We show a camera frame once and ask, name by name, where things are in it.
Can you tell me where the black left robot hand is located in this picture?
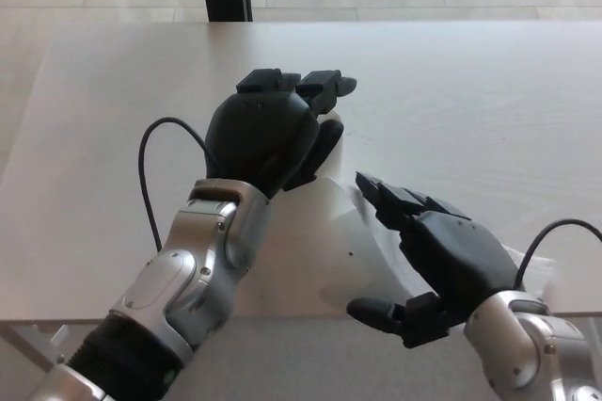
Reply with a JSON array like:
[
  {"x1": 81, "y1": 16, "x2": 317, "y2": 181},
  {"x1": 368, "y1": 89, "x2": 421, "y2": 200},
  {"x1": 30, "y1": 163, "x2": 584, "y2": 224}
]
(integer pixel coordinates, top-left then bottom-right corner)
[{"x1": 205, "y1": 69, "x2": 358, "y2": 200}]

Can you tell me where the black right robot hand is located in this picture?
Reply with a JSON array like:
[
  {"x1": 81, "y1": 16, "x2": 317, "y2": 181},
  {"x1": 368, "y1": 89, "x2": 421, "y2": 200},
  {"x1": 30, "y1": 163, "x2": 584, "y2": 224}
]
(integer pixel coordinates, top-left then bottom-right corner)
[{"x1": 346, "y1": 171, "x2": 525, "y2": 349}]

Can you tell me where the white toilet paper roll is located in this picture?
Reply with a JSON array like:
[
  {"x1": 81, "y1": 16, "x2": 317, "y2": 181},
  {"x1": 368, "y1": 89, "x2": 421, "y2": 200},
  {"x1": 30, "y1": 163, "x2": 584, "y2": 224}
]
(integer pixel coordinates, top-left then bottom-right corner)
[{"x1": 270, "y1": 108, "x2": 557, "y2": 315}]

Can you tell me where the white metal table leg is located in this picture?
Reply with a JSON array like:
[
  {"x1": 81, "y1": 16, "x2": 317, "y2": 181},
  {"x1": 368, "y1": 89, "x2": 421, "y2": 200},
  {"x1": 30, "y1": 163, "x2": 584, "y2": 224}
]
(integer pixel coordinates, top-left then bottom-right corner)
[{"x1": 584, "y1": 314, "x2": 602, "y2": 348}]

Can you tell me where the white diagonal table brace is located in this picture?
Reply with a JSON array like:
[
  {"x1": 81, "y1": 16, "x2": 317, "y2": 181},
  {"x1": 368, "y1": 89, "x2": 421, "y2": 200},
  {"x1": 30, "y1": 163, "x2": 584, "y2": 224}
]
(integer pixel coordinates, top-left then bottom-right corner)
[{"x1": 0, "y1": 323, "x2": 68, "y2": 374}]

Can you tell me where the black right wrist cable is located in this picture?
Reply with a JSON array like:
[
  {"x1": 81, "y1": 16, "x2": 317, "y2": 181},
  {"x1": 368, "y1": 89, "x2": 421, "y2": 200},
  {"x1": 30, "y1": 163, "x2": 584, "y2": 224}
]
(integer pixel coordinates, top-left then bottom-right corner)
[{"x1": 515, "y1": 217, "x2": 602, "y2": 292}]

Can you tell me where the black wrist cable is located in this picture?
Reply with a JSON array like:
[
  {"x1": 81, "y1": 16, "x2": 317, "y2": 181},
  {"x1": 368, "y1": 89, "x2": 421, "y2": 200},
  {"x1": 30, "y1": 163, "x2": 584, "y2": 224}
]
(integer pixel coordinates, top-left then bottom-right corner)
[
  {"x1": 137, "y1": 117, "x2": 218, "y2": 252},
  {"x1": 515, "y1": 217, "x2": 602, "y2": 292}
]

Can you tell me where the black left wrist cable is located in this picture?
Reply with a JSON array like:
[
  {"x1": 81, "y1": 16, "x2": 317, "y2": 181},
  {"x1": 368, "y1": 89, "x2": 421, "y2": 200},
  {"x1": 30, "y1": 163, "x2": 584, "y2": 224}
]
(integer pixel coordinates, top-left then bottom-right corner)
[{"x1": 137, "y1": 117, "x2": 218, "y2": 252}]

